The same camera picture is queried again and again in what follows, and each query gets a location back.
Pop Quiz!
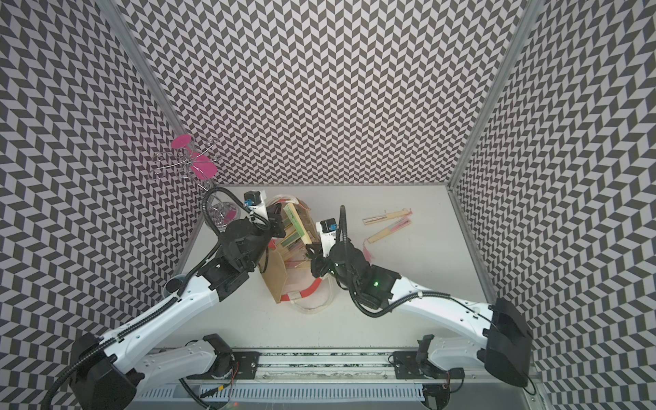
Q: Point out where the burlap red tote bag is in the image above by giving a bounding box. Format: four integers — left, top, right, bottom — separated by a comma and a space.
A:
260, 195, 337, 315

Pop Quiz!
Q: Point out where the pink tassel folding fan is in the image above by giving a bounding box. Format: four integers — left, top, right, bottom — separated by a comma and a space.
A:
362, 208, 413, 226

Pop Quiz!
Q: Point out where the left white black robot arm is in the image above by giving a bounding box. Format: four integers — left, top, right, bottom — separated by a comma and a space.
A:
40, 209, 284, 409

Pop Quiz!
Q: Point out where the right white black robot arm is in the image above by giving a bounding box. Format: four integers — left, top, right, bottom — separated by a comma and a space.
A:
306, 239, 533, 388

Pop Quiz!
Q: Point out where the green folding fan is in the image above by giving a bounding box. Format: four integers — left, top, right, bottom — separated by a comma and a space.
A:
283, 203, 316, 244

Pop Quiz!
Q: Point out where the pink blue folding fan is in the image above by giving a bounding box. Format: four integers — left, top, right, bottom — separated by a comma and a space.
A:
276, 232, 305, 258

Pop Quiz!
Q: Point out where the blue roll of tape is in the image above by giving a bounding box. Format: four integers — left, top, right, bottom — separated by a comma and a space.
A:
162, 274, 190, 298

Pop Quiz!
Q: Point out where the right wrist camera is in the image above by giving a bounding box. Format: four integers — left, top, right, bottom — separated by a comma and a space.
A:
316, 218, 338, 257

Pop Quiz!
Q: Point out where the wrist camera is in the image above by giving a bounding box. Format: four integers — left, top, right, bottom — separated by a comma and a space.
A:
316, 218, 338, 257
244, 191, 268, 223

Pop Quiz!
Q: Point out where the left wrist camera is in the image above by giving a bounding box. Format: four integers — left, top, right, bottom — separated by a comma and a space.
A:
244, 191, 268, 223

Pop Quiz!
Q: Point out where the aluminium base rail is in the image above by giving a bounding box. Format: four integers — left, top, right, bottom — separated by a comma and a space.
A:
112, 347, 544, 385

